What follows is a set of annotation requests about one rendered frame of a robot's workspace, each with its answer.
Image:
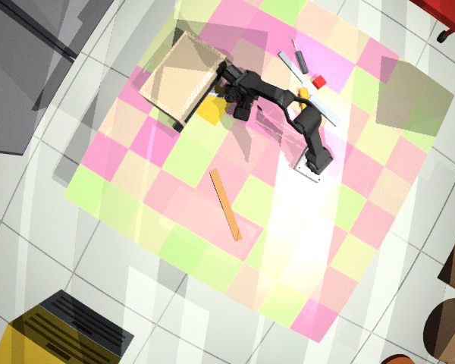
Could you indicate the red cube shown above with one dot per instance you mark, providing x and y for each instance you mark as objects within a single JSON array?
[{"x": 319, "y": 82}]

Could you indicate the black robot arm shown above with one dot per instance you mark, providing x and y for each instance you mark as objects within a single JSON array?
[{"x": 249, "y": 84}]

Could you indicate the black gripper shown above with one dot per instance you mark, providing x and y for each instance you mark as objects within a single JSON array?
[{"x": 243, "y": 109}]

